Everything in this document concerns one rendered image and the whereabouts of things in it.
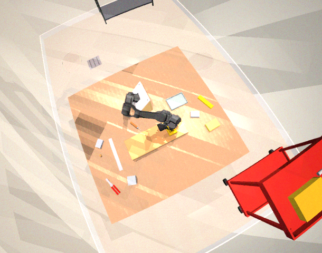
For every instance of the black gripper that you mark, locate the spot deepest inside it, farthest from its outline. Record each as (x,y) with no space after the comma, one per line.
(162,126)

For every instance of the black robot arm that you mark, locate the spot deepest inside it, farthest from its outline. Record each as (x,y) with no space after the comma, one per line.
(171,119)

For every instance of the yellow rectangular bar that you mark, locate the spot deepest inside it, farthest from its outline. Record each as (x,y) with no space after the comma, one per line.
(206,102)

